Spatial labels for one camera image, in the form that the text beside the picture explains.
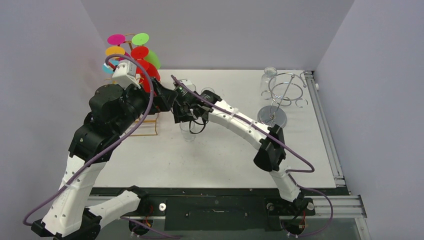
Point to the gold wire glass rack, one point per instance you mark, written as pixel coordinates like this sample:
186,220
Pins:
149,126

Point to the cyan plastic wine glass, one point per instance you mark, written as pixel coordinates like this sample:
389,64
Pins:
107,68

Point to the red lower plastic wine glass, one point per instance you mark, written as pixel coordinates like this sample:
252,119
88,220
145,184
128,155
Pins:
152,72

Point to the clear glass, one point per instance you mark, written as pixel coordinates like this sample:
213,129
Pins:
186,129
268,73
207,91

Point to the chrome round glass rack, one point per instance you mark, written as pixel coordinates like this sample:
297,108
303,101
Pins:
284,90

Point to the red plastic wine glass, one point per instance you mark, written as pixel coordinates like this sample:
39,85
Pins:
143,52
152,72

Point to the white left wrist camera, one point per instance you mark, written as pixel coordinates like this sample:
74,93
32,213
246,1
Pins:
125,74

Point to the orange plastic wine glass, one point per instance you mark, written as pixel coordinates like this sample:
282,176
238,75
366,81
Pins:
113,50

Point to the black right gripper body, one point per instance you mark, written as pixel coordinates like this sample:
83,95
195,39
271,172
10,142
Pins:
180,108

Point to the aluminium rail right side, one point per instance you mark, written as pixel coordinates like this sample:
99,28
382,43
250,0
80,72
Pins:
333,158

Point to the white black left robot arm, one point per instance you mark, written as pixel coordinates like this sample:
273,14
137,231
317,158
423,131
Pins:
113,109

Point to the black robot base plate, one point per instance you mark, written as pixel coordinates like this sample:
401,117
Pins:
232,209

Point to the green plastic wine glass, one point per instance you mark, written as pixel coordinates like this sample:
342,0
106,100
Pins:
140,39

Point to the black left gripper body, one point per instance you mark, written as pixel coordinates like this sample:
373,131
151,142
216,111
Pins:
143,102

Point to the red upper plastic wine glass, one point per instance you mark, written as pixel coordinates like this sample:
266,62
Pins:
143,52

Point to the magenta plastic wine glass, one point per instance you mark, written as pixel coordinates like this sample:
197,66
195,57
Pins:
116,39

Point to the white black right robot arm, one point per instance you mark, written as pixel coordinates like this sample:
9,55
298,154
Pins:
268,141

